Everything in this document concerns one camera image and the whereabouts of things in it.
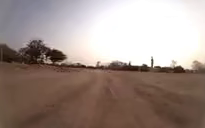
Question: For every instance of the row of distant bushes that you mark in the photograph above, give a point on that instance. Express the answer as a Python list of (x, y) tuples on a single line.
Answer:
[(130, 67)]

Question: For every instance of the brown dirt ground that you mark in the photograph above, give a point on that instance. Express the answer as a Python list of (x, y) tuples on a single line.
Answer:
[(100, 100)]

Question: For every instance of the dark low tree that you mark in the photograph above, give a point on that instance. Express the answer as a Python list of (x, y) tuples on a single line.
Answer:
[(56, 55)]

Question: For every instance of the tall narrow tower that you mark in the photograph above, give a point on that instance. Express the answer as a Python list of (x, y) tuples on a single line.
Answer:
[(152, 62)]

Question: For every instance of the dark broad tree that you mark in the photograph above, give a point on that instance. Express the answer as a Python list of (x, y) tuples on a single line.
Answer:
[(34, 50)]

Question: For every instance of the dark blurred tree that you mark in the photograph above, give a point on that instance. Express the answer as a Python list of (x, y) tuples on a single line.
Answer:
[(3, 53)]

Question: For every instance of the hazy distant trees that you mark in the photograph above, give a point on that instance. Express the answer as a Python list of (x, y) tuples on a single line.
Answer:
[(202, 66)]

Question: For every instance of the pale thin pole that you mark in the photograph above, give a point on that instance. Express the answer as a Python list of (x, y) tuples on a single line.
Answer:
[(1, 55)]

